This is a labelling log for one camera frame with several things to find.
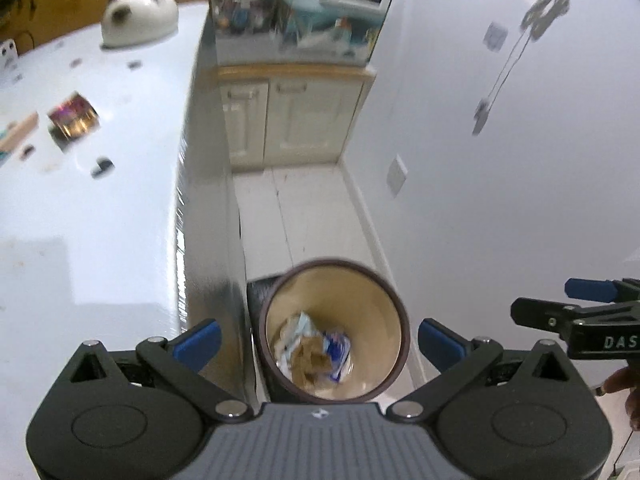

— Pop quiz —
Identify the white wall socket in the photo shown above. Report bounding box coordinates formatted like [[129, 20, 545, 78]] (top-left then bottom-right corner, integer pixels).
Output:
[[386, 155, 408, 197]]

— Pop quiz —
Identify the person's right hand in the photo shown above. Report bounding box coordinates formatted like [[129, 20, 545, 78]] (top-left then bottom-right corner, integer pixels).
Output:
[[597, 366, 640, 431]]

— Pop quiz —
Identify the beige plastic waste bin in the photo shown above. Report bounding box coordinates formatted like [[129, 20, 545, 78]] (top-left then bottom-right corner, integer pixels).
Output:
[[259, 257, 412, 403]]

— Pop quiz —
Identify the white tabletop appliance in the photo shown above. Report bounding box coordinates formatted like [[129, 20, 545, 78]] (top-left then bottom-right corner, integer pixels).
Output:
[[0, 40, 20, 75]]

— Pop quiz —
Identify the white cat-shaped container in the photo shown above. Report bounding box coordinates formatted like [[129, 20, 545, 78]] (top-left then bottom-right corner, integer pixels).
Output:
[[100, 0, 180, 51]]

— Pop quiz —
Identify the brown cardboard piece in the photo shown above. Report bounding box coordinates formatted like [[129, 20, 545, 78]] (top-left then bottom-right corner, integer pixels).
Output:
[[290, 335, 333, 386]]

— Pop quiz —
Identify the clear plastic storage box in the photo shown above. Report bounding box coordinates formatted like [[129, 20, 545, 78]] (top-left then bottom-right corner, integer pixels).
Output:
[[209, 0, 283, 41]]

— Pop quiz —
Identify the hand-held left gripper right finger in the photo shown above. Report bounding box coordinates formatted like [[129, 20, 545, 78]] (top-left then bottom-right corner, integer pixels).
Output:
[[386, 317, 576, 423]]

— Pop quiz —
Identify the cream cabinet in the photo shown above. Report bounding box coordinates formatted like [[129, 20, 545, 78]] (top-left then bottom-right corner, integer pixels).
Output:
[[215, 62, 378, 168]]

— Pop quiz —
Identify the white paper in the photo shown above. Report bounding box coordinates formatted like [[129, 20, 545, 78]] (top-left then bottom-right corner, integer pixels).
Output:
[[275, 312, 321, 366]]

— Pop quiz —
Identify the wooden block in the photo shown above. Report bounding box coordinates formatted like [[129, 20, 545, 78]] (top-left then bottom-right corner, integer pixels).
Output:
[[0, 112, 40, 153]]

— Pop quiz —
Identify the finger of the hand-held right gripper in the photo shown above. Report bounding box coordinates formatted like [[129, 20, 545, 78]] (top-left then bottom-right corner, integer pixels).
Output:
[[511, 297, 640, 333], [565, 278, 640, 303]]

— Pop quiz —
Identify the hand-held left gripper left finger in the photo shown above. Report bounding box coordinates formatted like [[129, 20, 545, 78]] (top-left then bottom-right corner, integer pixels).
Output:
[[62, 319, 253, 423]]

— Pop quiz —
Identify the blue snack bag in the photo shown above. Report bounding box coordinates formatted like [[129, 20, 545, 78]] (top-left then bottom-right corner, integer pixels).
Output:
[[322, 330, 353, 381]]

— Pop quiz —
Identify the brown foil snack wrapper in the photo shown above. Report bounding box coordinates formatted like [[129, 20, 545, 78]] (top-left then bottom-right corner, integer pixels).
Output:
[[47, 91, 103, 153]]

